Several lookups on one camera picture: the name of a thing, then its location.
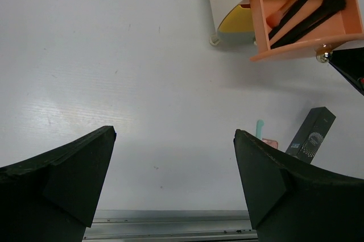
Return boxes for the pink makeup packet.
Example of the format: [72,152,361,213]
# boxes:
[262,138,279,149]

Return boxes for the orange makeup spatula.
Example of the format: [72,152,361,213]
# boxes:
[266,0,297,28]

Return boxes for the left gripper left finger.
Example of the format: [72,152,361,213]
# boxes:
[1,126,116,241]

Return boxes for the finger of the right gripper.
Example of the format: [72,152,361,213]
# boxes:
[329,47,364,95]

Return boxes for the teal makeup spatula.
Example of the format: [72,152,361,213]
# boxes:
[255,119,264,140]

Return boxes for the black fan makeup brush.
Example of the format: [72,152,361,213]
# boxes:
[271,0,346,49]

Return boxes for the black round-head makeup brush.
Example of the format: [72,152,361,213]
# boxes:
[268,0,330,40]

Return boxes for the aluminium rail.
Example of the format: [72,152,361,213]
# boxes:
[83,210,258,241]

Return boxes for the black cosmetic box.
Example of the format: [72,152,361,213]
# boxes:
[286,107,336,164]

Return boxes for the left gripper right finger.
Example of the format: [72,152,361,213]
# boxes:
[234,130,363,241]

